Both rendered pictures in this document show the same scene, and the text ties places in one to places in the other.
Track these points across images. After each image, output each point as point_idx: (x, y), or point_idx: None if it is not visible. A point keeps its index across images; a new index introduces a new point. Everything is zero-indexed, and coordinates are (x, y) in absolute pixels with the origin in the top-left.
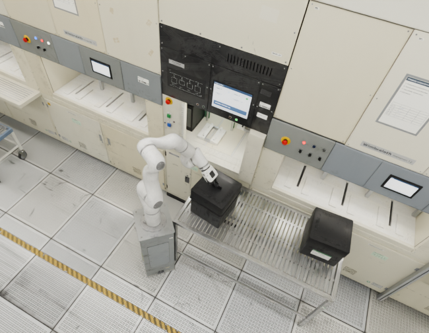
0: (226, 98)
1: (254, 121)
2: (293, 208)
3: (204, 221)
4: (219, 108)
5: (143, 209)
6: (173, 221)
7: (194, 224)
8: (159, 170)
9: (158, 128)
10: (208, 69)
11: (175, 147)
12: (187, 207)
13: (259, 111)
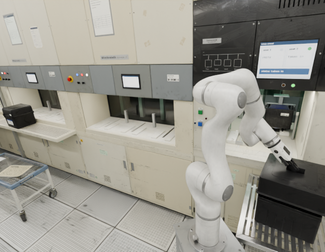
0: (278, 59)
1: (322, 77)
2: None
3: (284, 234)
4: (267, 77)
5: (196, 212)
6: (237, 236)
7: (271, 240)
8: (239, 110)
9: (186, 133)
10: (252, 30)
11: (250, 86)
12: (248, 216)
13: None
